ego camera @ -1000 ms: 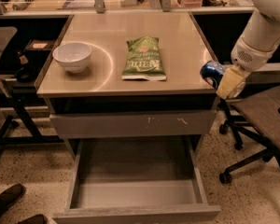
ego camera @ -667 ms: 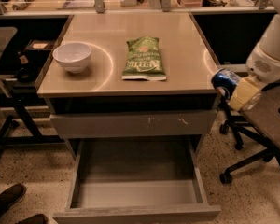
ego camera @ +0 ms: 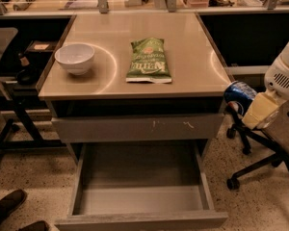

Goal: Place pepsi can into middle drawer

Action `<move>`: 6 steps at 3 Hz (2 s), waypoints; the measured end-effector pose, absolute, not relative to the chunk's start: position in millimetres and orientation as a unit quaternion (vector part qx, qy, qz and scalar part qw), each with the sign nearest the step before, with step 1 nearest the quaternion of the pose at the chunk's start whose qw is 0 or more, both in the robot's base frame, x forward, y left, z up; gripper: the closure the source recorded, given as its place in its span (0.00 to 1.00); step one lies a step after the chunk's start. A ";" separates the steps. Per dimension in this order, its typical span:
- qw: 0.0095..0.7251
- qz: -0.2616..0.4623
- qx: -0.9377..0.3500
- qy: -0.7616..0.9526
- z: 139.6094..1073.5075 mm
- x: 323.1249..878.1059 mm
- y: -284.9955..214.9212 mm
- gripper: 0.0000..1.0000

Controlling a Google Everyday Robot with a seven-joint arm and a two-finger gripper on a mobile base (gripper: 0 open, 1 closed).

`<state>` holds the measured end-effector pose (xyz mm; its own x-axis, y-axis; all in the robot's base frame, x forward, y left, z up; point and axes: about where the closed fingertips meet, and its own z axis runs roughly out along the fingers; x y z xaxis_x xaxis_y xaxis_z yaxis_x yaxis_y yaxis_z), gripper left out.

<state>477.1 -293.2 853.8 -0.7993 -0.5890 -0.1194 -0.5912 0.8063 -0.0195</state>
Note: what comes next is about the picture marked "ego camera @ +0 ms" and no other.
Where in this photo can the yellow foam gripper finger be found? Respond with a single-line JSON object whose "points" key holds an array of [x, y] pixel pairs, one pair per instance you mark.
{"points": [[263, 110]]}

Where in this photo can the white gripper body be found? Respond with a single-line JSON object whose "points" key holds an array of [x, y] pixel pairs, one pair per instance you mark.
{"points": [[281, 80]]}

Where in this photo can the blue pepsi can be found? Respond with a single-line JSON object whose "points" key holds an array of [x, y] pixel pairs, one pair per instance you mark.
{"points": [[239, 95]]}

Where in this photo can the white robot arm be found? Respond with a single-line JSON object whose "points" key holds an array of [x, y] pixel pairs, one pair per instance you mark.
{"points": [[265, 105]]}

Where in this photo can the closed grey top drawer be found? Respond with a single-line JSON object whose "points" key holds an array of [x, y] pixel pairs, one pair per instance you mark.
{"points": [[138, 128]]}

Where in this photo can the open grey middle drawer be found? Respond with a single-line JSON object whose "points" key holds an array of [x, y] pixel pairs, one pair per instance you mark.
{"points": [[141, 186]]}

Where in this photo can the black office chair right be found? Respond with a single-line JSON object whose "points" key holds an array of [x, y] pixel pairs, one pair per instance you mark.
{"points": [[274, 137]]}

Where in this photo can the green chip bag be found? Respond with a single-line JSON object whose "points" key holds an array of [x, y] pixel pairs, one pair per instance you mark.
{"points": [[148, 63]]}

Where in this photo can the white bowl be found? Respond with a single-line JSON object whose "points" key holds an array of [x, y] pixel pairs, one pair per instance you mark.
{"points": [[75, 58]]}

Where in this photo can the black shoe lower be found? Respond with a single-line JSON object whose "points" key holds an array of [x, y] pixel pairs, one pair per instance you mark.
{"points": [[36, 226]]}

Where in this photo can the black shoe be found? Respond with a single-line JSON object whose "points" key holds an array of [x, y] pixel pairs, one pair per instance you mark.
{"points": [[36, 226], [11, 202]]}

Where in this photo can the black shoe upper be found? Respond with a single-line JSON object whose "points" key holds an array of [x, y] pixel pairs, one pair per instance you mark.
{"points": [[11, 202]]}

